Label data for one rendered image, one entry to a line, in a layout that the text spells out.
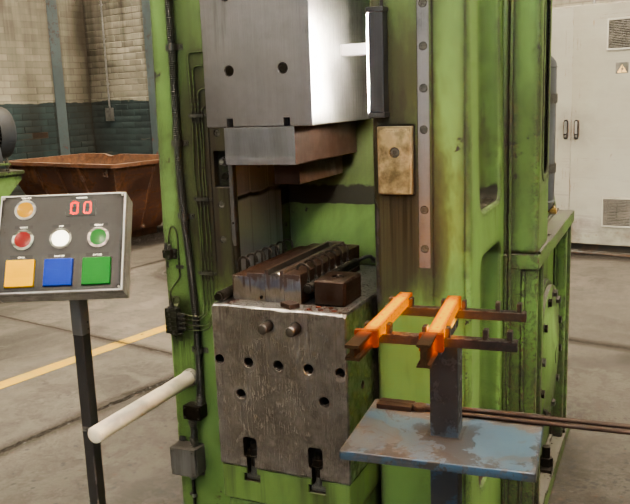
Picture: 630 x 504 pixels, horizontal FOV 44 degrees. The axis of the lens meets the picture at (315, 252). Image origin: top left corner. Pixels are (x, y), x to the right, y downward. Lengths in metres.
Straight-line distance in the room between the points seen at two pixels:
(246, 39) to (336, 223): 0.72
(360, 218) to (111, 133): 9.23
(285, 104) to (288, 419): 0.80
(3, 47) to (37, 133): 1.16
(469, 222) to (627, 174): 5.11
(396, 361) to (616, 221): 5.12
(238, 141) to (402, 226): 0.47
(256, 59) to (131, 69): 9.15
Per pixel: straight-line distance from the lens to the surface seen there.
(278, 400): 2.07
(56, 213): 2.23
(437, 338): 1.52
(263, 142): 2.00
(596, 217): 7.15
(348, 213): 2.44
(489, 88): 2.33
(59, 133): 11.41
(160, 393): 2.29
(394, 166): 1.99
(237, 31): 2.03
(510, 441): 1.76
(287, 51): 1.96
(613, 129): 7.04
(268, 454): 2.15
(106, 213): 2.20
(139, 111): 11.04
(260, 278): 2.06
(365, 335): 1.52
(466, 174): 1.97
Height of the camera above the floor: 1.44
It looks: 11 degrees down
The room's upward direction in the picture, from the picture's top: 2 degrees counter-clockwise
